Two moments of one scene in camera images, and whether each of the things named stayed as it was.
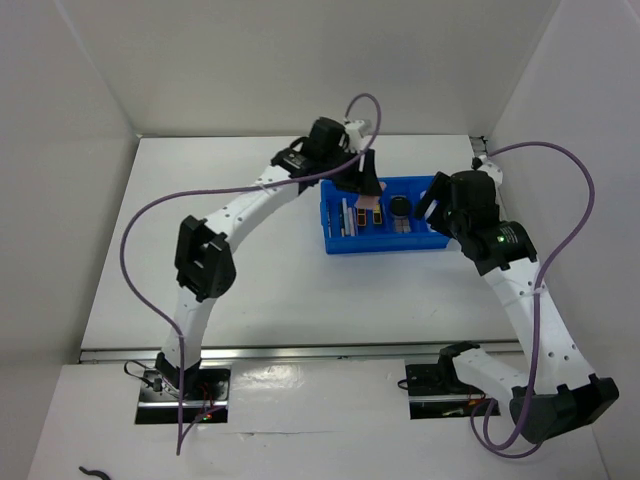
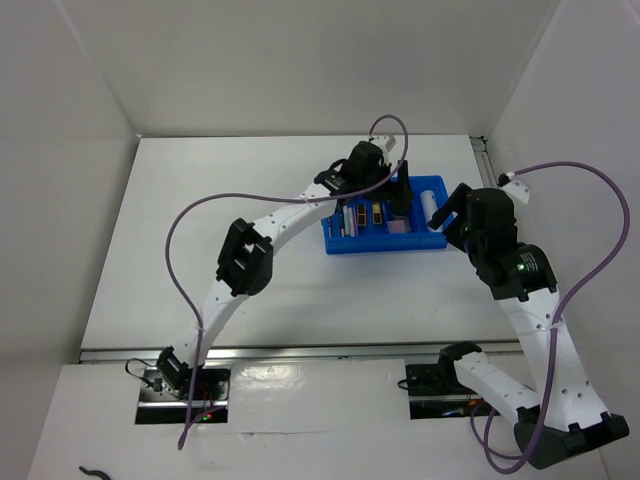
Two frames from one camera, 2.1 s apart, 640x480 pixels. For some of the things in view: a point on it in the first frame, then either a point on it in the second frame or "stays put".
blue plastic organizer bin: (355, 222) stays put
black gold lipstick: (377, 216) stays put
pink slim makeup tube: (351, 222) stays put
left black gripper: (364, 180) to (402, 191)
